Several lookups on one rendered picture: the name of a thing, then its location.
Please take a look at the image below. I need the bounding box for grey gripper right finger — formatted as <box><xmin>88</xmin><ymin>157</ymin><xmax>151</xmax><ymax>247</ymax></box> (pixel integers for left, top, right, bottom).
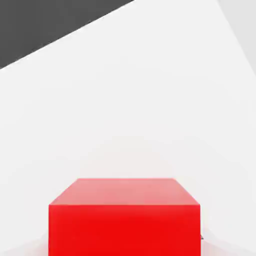
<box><xmin>200</xmin><ymin>229</ymin><xmax>241</xmax><ymax>256</ymax></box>

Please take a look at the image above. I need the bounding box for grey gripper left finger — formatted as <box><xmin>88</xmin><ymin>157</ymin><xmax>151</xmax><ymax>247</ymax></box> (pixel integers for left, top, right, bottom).
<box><xmin>3</xmin><ymin>234</ymin><xmax>50</xmax><ymax>256</ymax></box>

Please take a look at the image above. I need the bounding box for small red cube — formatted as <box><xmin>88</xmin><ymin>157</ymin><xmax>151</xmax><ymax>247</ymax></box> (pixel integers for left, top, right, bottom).
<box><xmin>48</xmin><ymin>177</ymin><xmax>201</xmax><ymax>256</ymax></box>

